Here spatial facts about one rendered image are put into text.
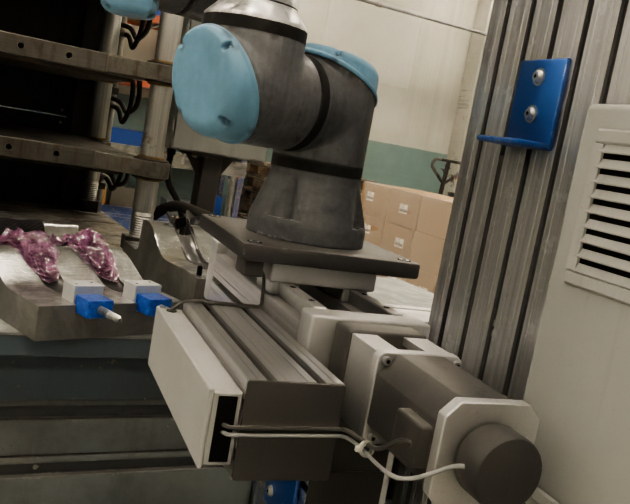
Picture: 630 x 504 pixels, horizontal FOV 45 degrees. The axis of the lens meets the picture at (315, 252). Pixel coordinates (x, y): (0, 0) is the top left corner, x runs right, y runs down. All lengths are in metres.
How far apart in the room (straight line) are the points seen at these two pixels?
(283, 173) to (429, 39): 8.67
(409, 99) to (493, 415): 8.88
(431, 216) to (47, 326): 4.47
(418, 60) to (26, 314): 8.49
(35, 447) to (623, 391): 1.01
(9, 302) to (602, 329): 0.92
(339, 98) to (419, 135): 8.63
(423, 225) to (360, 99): 4.63
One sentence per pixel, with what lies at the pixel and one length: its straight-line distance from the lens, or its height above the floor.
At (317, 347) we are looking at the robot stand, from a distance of 0.77.
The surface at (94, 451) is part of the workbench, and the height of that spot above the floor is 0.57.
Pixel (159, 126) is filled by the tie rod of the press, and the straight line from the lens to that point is 2.08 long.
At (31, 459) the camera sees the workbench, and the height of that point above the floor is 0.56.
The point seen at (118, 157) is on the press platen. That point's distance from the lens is 2.09.
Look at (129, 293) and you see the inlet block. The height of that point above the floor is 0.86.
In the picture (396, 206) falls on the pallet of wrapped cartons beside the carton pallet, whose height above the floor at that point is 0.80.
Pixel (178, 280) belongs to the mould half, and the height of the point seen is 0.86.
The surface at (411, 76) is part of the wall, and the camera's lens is 9.44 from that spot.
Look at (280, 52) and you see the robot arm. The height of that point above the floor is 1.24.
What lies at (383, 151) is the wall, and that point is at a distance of 9.30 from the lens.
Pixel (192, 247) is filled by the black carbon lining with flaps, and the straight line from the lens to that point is 1.63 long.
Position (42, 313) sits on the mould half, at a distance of 1.21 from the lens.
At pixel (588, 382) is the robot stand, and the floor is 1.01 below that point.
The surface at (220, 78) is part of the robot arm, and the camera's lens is 0.81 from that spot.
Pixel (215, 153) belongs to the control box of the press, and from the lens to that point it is 2.28.
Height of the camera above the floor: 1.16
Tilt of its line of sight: 8 degrees down
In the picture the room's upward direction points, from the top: 10 degrees clockwise
